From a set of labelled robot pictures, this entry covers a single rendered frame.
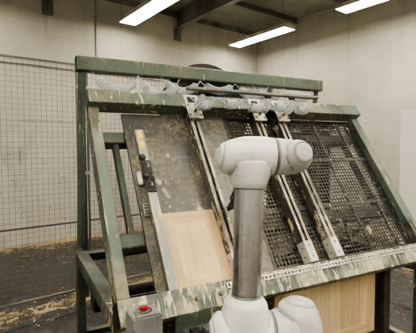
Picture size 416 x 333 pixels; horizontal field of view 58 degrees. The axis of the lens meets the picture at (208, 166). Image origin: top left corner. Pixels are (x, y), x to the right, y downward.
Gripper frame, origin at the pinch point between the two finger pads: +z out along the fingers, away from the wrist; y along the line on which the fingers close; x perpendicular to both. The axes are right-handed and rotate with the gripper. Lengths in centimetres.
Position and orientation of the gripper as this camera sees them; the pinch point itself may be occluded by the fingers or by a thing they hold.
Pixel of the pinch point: (230, 207)
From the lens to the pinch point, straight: 212.3
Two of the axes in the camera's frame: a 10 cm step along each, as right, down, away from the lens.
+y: -2.6, -8.5, 4.6
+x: -8.9, 0.3, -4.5
